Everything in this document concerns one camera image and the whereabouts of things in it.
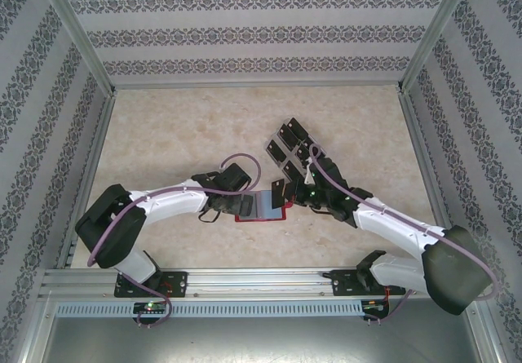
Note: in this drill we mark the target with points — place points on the red leather card holder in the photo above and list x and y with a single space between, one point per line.
263 206

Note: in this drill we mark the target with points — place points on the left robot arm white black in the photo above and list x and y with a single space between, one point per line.
171 202

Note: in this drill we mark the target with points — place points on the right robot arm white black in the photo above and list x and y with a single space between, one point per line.
391 226

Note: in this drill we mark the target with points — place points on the small circuit board green light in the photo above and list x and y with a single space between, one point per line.
151 306
375 305

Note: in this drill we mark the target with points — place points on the grey metal sheet panel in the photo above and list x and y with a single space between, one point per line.
261 342

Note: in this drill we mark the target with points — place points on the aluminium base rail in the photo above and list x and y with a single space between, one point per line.
261 283

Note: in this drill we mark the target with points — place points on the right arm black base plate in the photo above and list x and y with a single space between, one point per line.
342 283

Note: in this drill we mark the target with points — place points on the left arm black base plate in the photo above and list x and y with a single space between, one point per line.
179 283

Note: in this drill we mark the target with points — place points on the aluminium table side rail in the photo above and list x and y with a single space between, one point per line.
424 155
87 175

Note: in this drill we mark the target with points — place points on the aluminium frame post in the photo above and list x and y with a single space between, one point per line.
81 32
433 32

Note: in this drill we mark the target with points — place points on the aluminium lower frame bar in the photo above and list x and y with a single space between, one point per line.
492 330
32 330

